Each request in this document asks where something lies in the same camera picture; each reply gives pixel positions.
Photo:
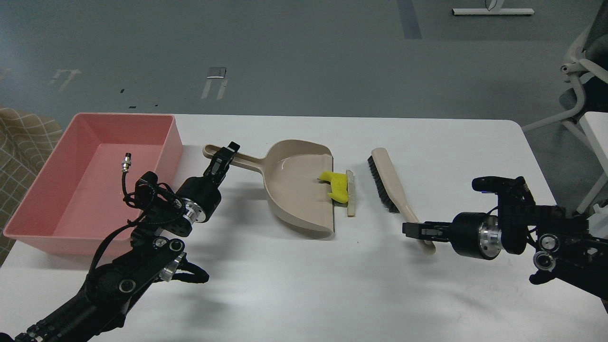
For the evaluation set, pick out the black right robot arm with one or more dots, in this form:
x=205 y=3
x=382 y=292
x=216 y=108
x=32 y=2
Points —
x=564 y=247

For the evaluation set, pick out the beige hand brush black bristles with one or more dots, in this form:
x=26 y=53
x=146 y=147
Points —
x=388 y=185

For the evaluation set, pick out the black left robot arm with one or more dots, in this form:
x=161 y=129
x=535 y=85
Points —
x=146 y=250

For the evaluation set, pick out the beige checkered cloth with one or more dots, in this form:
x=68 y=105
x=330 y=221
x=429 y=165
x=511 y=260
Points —
x=26 y=142

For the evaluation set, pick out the white floor stand base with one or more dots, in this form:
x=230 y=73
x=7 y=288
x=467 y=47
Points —
x=493 y=8

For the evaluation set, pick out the yellow sponge piece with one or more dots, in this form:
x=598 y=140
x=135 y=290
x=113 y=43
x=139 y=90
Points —
x=339 y=185

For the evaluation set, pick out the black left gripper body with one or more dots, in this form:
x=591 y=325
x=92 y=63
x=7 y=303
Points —
x=201 y=197

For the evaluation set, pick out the white office chair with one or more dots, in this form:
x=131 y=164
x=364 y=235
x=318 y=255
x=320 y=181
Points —
x=585 y=70

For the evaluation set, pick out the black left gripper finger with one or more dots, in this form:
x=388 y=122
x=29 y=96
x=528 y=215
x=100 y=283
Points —
x=228 y=154
x=213 y=173

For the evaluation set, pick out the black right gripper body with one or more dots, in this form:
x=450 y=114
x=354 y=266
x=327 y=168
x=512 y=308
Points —
x=476 y=235

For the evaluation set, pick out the beige plastic dustpan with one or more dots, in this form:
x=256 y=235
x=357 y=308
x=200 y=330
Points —
x=290 y=172

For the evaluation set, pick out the pink plastic bin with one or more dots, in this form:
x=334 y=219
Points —
x=76 y=200

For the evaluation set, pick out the white side table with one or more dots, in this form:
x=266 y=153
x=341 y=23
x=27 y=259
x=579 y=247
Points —
x=594 y=126

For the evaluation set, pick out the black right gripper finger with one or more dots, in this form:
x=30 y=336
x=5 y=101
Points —
x=428 y=235
x=428 y=227

